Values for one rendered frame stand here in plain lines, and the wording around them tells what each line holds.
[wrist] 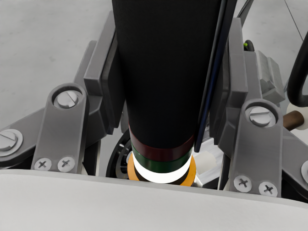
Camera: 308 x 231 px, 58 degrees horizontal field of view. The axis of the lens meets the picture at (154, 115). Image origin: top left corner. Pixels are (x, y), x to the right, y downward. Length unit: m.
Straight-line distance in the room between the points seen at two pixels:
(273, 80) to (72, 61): 1.98
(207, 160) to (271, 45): 2.47
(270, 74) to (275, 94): 0.05
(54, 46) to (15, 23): 0.55
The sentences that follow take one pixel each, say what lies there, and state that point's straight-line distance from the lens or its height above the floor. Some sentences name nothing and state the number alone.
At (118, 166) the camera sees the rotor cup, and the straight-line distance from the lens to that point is 0.40.
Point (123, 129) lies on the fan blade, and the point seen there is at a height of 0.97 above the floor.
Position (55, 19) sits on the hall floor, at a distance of 2.94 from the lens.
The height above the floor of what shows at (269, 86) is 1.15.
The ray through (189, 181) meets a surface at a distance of 0.17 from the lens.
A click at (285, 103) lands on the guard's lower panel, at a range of 2.02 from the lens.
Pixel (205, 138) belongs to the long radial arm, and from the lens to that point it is 0.54.
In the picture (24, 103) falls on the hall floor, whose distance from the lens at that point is 2.23.
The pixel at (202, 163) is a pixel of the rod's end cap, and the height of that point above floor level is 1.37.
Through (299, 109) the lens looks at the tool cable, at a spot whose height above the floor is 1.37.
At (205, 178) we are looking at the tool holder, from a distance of 0.21.
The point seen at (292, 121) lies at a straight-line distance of 0.26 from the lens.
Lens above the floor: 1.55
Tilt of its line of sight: 53 degrees down
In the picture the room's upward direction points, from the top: 1 degrees counter-clockwise
